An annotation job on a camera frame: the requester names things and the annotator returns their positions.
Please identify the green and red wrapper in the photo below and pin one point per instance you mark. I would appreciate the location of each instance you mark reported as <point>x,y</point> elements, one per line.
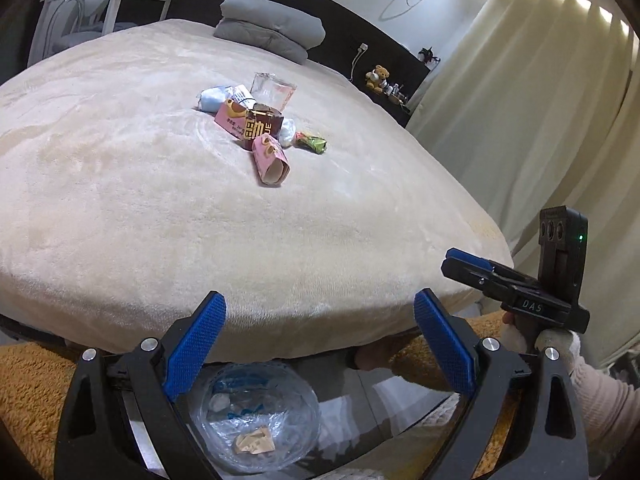
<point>311,142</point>

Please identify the brown drink carton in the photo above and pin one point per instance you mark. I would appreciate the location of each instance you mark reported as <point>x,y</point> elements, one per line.
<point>261,130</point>

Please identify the grey folded pillow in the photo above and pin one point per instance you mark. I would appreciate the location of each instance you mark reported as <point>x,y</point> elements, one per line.
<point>272,25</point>

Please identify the person's right forearm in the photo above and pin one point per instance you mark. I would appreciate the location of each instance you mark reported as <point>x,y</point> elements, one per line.
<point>605,400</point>

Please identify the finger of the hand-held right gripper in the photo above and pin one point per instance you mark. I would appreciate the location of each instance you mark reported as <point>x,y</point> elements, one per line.
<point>470,258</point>
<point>470,280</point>

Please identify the black figurine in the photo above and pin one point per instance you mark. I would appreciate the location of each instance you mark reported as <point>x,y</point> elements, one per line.
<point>429,55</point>

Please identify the brown teddy bear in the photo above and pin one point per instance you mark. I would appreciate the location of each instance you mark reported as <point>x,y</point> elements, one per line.
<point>377,79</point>

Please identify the person's right leg fuzzy pants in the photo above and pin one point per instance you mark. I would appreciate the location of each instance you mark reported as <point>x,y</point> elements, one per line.
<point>487,325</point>

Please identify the brown fluffy blanket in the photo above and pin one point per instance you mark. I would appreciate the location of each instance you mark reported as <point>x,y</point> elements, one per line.
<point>30,410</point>

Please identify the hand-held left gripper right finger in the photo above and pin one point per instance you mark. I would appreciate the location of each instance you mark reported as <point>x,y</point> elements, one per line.
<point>445,345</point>

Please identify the trash bin with clear liner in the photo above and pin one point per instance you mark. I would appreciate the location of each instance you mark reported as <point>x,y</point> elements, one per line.
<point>280,410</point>

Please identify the white metal chair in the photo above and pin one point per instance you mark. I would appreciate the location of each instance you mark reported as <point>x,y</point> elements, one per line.
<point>75,35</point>

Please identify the blue and white packet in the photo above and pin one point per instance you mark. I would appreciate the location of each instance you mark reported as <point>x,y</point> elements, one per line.
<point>217,97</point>

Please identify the cream curtain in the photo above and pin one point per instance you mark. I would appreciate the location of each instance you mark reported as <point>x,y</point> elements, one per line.
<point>525,110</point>

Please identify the clear plastic cup wrapper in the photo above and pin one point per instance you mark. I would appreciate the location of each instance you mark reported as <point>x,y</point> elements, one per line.
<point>272,91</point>

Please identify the pink flat snack packet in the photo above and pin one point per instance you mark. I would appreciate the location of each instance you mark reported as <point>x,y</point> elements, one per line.
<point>229,117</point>

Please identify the small white tissue ball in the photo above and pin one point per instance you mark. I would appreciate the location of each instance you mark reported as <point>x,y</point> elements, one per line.
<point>219,402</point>

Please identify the crumpled beige paper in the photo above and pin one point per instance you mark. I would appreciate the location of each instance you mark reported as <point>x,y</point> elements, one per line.
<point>255,442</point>

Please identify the pink snack packet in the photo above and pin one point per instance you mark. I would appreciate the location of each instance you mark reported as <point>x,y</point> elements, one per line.
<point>270,162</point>
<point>229,117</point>

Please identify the white wrapper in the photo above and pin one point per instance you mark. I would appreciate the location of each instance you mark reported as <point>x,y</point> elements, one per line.
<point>288,134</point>

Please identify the person's right hand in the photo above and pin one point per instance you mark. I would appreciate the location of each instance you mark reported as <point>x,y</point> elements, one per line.
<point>555,346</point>

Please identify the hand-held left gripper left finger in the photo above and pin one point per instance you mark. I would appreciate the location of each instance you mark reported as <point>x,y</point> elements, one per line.
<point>197,340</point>

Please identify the black headboard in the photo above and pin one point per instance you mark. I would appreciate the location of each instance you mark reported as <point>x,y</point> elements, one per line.
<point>350,25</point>

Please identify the small bedside bottles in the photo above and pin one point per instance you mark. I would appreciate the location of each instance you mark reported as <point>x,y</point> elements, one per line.
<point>397,94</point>

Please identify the bed with beige blanket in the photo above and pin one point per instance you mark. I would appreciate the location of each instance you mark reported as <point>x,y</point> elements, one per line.
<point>125,210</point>

